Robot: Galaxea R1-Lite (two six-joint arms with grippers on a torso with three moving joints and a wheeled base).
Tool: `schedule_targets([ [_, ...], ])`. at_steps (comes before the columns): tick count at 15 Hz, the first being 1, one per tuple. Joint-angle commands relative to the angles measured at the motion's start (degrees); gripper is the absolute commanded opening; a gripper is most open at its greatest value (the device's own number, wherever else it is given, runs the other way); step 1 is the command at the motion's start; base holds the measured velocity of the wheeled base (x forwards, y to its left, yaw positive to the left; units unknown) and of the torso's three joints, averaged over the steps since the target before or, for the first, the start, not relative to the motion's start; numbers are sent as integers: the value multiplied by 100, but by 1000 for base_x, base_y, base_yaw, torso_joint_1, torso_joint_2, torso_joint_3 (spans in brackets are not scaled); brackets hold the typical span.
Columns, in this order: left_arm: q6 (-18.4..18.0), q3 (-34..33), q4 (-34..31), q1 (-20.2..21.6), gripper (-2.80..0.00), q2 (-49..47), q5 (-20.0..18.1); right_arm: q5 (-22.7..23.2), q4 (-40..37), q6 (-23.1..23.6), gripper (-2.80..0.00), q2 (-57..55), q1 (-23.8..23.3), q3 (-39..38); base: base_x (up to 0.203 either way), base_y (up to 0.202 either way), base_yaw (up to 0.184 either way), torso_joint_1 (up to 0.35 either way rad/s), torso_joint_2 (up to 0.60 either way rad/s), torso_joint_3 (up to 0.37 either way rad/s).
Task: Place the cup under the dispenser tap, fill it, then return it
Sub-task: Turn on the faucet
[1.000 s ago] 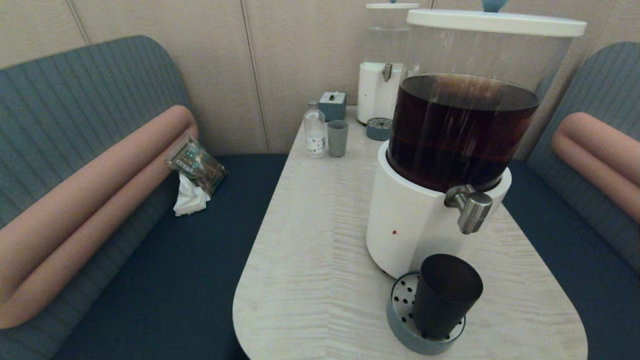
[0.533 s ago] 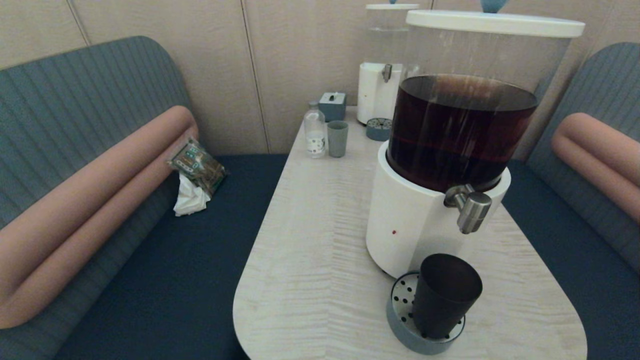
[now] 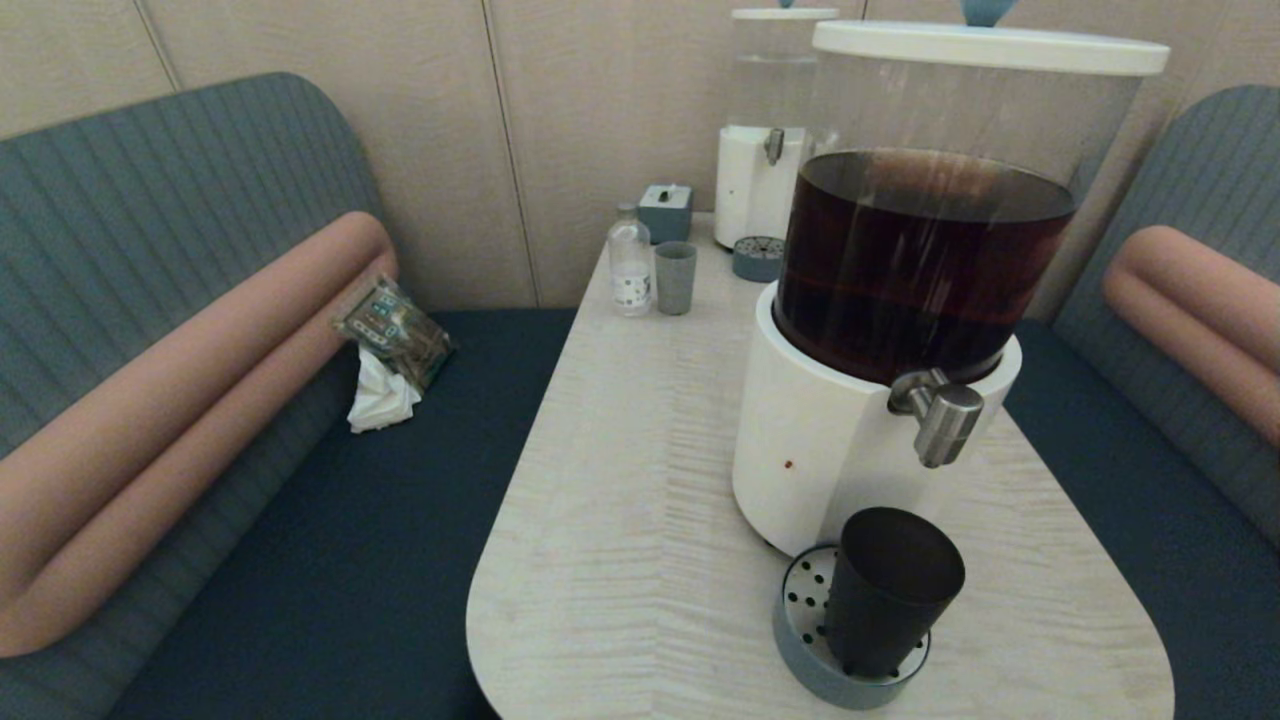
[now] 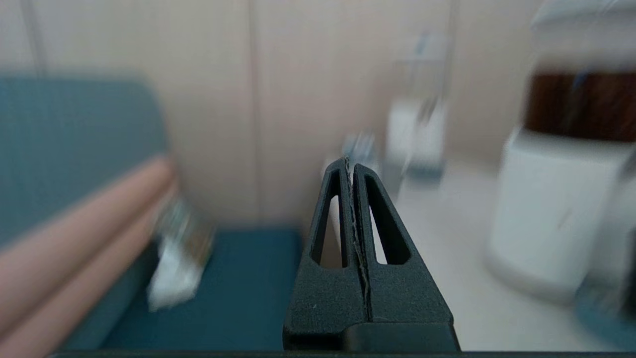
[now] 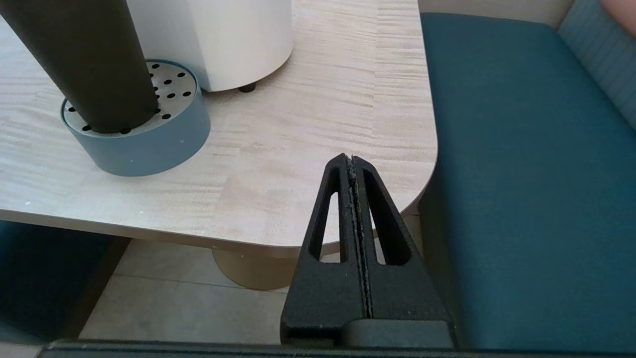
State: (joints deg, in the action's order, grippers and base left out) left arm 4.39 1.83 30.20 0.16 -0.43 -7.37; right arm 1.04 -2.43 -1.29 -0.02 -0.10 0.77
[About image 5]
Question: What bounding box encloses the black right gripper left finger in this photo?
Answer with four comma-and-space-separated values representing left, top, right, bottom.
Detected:
280, 153, 369, 345

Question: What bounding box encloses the black tapered cup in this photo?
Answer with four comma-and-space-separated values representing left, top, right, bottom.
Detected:
0, 0, 160, 134

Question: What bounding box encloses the large blue-grey perforated drip tray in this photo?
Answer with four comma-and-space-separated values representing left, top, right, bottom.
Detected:
60, 59, 211, 178

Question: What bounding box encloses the large dispenser with dark tea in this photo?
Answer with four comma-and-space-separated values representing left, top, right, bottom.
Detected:
126, 0, 294, 94

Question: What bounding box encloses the pink bolster on empty bench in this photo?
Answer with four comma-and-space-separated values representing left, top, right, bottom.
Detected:
600, 0, 636, 33

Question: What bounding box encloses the teal empty bench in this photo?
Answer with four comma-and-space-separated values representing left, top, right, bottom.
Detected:
419, 0, 636, 355

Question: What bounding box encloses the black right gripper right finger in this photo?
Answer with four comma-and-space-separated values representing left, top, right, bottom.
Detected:
352, 157, 449, 320

